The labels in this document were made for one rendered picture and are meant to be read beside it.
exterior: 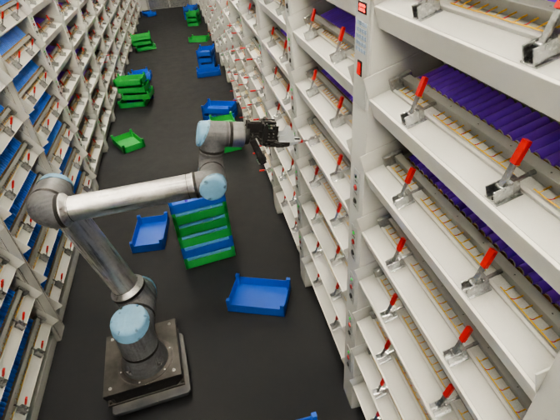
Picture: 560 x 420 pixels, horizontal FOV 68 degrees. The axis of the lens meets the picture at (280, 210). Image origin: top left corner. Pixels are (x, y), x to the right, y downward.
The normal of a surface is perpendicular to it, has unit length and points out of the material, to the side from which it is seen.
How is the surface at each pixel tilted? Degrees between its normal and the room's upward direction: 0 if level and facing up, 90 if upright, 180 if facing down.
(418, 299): 18
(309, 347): 0
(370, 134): 90
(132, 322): 4
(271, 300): 0
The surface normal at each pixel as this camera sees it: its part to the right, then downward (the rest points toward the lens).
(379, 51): 0.22, 0.56
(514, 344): -0.37, -0.71
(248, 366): -0.07, -0.81
